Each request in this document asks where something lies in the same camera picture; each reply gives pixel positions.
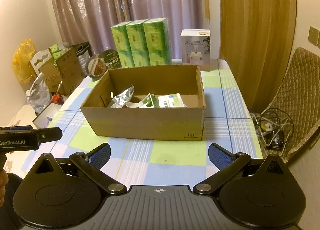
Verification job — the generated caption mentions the silver foil bag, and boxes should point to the silver foil bag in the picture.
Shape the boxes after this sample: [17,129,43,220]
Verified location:
[108,85,135,108]

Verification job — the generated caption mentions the beige plastic spoon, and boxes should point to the beige plastic spoon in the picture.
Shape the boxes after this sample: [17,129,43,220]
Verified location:
[125,102,141,108]

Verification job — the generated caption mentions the long white medicine box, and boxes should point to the long white medicine box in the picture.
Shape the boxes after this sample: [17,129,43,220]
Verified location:
[158,93,186,108]

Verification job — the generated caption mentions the green white medicine box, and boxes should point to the green white medicine box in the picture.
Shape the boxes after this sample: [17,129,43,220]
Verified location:
[139,93,159,108]

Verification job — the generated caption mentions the person's left hand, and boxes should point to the person's left hand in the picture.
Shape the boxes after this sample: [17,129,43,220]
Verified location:
[0,170,9,207]

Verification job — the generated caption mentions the open white box on floor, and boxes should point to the open white box on floor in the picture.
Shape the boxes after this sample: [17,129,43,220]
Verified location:
[33,103,62,129]

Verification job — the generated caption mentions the white crumpled plastic bag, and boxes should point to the white crumpled plastic bag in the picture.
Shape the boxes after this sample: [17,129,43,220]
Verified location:
[25,73,52,114]

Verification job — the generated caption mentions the checkered tablecloth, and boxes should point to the checkered tablecloth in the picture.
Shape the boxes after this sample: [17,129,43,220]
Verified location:
[19,59,262,186]

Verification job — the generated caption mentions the small brown cardboard box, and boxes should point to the small brown cardboard box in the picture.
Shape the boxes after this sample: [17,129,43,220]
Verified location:
[40,48,84,97]

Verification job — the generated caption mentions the large brown cardboard box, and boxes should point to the large brown cardboard box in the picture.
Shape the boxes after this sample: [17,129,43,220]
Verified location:
[80,65,206,141]

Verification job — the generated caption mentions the yellow plastic bag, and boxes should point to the yellow plastic bag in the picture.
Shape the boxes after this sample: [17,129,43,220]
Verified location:
[12,39,37,84]

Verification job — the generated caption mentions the white decorative board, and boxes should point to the white decorative board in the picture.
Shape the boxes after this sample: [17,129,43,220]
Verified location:
[30,49,52,76]

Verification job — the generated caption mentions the dark instant noodle bowl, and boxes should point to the dark instant noodle bowl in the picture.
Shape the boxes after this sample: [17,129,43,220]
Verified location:
[86,49,122,80]

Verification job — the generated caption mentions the quilted brown chair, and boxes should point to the quilted brown chair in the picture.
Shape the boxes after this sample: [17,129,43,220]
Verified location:
[261,47,319,163]

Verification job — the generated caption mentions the white humidifier box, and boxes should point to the white humidifier box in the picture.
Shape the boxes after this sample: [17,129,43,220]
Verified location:
[181,29,211,71]

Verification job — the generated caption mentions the green tissue pack bundle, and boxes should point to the green tissue pack bundle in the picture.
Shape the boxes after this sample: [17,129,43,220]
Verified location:
[111,18,172,68]

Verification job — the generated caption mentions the purple curtain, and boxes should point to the purple curtain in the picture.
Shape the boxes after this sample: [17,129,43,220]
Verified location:
[52,0,201,58]

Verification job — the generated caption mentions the yellow curtain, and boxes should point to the yellow curtain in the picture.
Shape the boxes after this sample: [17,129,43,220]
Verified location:
[220,0,297,113]

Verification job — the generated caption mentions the tangled floor cables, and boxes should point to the tangled floor cables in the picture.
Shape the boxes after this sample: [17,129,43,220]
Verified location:
[249,107,296,150]

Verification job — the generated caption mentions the wall socket plates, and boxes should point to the wall socket plates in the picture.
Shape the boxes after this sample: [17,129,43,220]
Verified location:
[308,26,319,47]

